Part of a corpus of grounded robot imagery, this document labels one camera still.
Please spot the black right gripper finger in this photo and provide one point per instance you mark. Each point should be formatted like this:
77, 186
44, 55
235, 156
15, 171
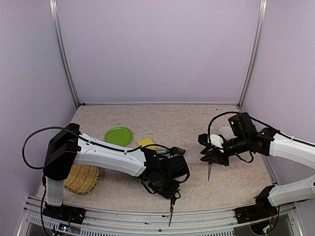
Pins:
207, 150
210, 157

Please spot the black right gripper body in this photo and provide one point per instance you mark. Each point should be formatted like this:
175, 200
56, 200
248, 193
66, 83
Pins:
223, 159

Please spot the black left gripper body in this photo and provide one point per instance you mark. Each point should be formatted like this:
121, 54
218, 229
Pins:
163, 189

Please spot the black handled scissors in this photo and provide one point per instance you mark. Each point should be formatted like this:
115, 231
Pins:
209, 170
173, 200

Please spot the black handled scissors front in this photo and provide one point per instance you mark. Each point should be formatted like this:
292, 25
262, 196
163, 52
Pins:
173, 200

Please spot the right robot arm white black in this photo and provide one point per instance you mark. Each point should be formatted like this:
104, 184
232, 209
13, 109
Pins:
267, 142

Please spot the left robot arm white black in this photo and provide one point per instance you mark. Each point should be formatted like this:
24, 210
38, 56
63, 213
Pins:
159, 171

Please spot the light blue cup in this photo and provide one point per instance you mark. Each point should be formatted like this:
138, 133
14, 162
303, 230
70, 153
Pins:
226, 133

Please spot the black clipper comb guard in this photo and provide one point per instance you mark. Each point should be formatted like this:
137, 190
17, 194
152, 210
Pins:
177, 150

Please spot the yellow sponge block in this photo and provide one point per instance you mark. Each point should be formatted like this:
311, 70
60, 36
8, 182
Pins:
147, 143

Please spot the green plastic plate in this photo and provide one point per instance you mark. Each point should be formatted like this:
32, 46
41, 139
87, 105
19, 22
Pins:
121, 136

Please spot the woven bamboo tray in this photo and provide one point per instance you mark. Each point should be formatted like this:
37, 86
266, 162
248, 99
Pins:
82, 179

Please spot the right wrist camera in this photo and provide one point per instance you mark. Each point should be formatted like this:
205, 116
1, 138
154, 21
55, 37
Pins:
212, 140

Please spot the front aluminium rail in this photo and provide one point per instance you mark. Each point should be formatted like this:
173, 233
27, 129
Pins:
100, 222

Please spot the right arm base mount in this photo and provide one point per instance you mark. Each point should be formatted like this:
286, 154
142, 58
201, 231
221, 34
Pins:
260, 210

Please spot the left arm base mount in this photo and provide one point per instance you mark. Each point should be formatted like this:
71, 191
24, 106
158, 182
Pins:
70, 214

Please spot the right aluminium frame post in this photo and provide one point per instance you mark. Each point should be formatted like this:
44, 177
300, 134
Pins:
254, 52

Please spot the aluminium frame post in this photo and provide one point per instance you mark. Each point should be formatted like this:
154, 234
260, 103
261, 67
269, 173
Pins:
254, 52
58, 32

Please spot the left aluminium frame post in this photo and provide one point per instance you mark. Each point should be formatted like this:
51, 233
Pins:
58, 32

